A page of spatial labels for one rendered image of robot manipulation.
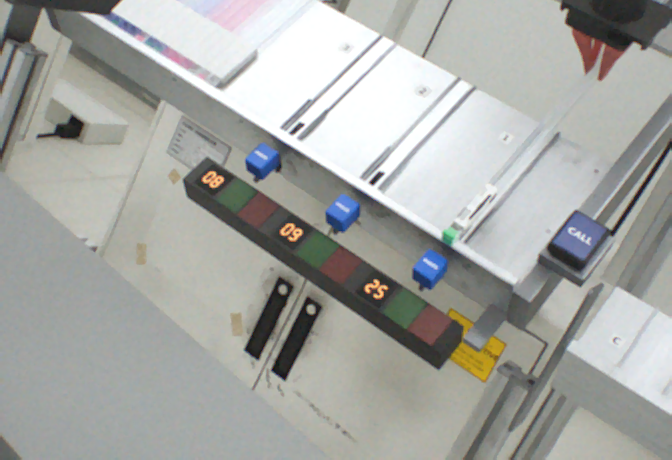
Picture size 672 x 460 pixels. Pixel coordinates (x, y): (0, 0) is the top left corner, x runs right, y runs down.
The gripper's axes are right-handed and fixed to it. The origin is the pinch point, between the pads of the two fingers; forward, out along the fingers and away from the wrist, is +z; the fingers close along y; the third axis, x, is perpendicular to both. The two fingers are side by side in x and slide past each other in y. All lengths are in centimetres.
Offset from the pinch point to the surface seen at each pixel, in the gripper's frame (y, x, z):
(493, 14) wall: 76, -131, 119
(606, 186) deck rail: -8.7, 13.1, 1.5
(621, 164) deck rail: -8.6, 9.8, 1.2
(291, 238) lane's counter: 14.0, 36.3, 6.0
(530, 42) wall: 61, -129, 120
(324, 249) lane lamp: 10.4, 35.3, 5.9
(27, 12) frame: 64, 29, 9
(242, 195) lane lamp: 21.6, 35.3, 5.9
